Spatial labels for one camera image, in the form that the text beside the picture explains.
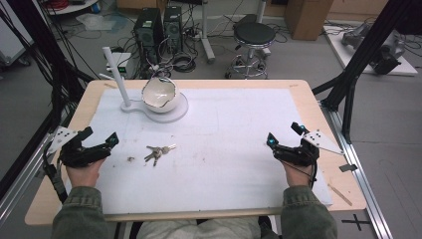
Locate white table mat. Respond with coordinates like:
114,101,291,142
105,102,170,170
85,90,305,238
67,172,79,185
65,87,333,216

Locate person's left hand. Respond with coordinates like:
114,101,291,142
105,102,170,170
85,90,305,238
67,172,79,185
65,157,107,189

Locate aluminium rail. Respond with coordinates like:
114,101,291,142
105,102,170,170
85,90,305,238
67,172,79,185
318,100,395,239
0,132,56,228

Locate person's legs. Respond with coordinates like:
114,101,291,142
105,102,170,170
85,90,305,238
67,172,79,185
134,216,264,239

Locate black computer tower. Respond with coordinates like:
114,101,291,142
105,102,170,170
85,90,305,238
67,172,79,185
133,7,164,64
162,5,184,54

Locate grey tape piece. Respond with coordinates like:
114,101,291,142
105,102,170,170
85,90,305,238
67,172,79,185
338,162,359,173

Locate white round table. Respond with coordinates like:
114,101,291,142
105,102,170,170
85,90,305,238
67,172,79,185
45,0,102,16

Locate thin wooden stick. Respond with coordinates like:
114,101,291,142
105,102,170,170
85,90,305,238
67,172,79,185
326,182,353,207

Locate clear plastic bag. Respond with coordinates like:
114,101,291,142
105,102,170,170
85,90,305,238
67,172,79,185
75,12,129,33

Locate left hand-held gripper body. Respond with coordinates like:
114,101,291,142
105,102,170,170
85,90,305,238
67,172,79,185
49,125,112,168

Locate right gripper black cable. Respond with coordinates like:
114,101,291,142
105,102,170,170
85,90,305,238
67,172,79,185
278,158,318,189

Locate black round stool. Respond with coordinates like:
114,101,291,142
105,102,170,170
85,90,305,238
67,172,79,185
224,21,277,81

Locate white power supply box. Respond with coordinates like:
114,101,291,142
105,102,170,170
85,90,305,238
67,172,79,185
105,52,134,80

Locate person's right hand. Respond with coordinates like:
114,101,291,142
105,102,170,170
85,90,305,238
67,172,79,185
281,160,316,188

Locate coiled black cable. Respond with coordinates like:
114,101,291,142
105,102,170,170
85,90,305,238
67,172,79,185
171,53,197,74

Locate white platform board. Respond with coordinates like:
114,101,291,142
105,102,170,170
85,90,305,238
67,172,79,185
322,24,419,77

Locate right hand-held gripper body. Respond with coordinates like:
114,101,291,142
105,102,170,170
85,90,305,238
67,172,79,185
273,128,344,167

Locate white stand with pole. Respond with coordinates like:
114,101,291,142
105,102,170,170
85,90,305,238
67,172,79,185
99,46,190,124

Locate cardboard box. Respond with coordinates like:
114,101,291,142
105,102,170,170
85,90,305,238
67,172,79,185
284,0,335,42

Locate white cracked eggshell bowl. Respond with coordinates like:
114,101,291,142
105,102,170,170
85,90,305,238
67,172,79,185
141,76,178,115

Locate black metal frame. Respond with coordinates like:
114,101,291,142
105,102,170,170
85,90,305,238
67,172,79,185
312,0,422,144
0,0,96,200

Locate white desk leg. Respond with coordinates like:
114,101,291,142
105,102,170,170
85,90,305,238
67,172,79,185
198,0,217,65

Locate bunch of silver keys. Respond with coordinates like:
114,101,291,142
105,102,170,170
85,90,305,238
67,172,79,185
143,142,178,167

